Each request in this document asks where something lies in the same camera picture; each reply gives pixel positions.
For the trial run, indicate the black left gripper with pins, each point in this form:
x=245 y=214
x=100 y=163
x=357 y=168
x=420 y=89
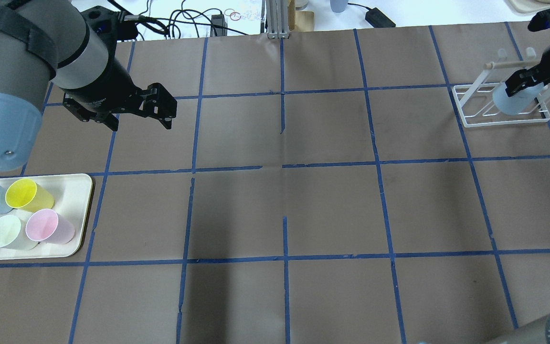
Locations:
x=106 y=87

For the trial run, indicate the light blue plastic cup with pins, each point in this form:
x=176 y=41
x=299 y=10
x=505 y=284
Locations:
x=517 y=104

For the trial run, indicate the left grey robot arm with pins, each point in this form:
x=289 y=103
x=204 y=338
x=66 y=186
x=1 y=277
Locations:
x=45 y=42

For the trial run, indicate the yellow plastic cup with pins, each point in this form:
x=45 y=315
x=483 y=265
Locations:
x=27 y=195

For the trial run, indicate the pink plastic cup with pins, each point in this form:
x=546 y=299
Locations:
x=48 y=226

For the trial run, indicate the cream green plastic cup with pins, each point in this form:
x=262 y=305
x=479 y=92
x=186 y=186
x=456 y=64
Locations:
x=13 y=235

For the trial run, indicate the blue cup on side table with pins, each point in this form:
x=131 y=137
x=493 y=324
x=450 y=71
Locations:
x=338 y=6

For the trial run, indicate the cream plastic tray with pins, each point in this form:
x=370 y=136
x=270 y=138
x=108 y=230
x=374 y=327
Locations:
x=72 y=194

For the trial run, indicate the black power adapter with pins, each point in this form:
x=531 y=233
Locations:
x=377 y=19

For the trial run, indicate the wooden mug tree stand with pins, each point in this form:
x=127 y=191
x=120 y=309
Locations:
x=299 y=19

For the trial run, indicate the white wire cup rack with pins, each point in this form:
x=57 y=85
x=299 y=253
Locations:
x=484 y=104

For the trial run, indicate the aluminium frame post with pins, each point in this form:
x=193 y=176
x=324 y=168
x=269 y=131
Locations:
x=276 y=19

